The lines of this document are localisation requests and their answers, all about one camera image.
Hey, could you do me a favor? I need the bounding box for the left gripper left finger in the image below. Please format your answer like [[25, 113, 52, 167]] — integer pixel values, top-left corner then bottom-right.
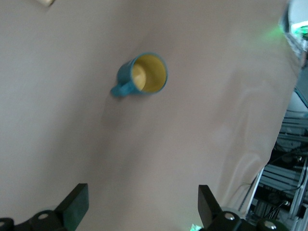
[[54, 182, 90, 231]]

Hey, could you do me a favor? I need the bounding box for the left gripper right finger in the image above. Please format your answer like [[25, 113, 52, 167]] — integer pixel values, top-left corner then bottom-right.
[[198, 184, 224, 229]]

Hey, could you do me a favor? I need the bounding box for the teal mug yellow inside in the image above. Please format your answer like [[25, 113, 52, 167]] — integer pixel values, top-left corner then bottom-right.
[[110, 51, 168, 98]]

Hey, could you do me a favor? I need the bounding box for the wooden cutting board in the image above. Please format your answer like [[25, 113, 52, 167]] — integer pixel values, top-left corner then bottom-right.
[[36, 0, 56, 8]]

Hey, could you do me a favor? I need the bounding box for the aluminium frame structure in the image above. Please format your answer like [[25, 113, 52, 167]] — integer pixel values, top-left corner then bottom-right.
[[245, 91, 308, 231]]

